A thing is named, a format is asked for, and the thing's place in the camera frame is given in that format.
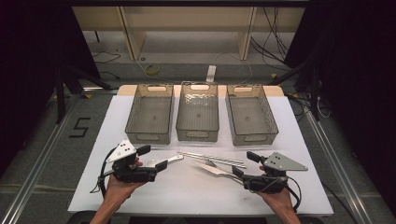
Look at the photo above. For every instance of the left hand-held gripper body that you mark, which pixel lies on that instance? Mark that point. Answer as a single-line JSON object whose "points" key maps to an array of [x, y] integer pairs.
{"points": [[134, 174]]}

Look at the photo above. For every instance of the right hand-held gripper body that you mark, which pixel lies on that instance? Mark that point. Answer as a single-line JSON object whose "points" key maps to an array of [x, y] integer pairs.
{"points": [[264, 183]]}

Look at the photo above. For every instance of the metal chopstick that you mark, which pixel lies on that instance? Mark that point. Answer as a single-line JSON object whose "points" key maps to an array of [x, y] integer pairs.
{"points": [[224, 163], [211, 157]]}

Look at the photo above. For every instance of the pale table knife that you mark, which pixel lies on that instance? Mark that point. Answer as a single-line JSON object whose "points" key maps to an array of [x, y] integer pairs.
{"points": [[211, 169]]}

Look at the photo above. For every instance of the metal fork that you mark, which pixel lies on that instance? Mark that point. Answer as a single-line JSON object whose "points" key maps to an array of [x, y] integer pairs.
{"points": [[210, 162]]}

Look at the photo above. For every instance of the grey clear bin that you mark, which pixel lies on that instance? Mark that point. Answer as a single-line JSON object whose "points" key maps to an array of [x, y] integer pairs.
{"points": [[151, 115], [250, 116], [198, 113]]}

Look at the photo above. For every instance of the person's left hand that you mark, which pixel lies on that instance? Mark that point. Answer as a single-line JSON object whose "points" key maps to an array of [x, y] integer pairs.
{"points": [[120, 190]]}

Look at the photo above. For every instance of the person's right hand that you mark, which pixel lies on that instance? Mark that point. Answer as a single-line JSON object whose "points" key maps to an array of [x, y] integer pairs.
{"points": [[280, 202]]}

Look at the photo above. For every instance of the white table mat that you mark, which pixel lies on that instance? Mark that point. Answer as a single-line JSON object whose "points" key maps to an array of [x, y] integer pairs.
{"points": [[193, 194]]}

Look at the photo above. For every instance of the yellow tape roll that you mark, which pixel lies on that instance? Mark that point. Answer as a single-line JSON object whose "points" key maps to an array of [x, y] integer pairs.
{"points": [[152, 69]]}

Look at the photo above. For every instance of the black metal stand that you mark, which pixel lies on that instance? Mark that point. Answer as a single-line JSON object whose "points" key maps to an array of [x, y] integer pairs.
{"points": [[59, 96], [315, 96]]}

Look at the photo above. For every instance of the white power strip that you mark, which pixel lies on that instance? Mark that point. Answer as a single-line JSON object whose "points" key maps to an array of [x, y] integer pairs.
{"points": [[211, 73]]}

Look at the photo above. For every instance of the dark curtain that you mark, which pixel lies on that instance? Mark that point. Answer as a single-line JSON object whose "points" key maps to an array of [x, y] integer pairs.
{"points": [[361, 77], [28, 62]]}

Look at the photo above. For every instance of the beige wooden shelf unit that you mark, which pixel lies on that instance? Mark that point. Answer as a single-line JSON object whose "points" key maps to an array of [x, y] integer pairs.
{"points": [[186, 18]]}

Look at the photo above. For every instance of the aluminium floor rail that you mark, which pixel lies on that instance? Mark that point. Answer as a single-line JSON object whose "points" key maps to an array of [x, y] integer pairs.
{"points": [[339, 168], [34, 177]]}

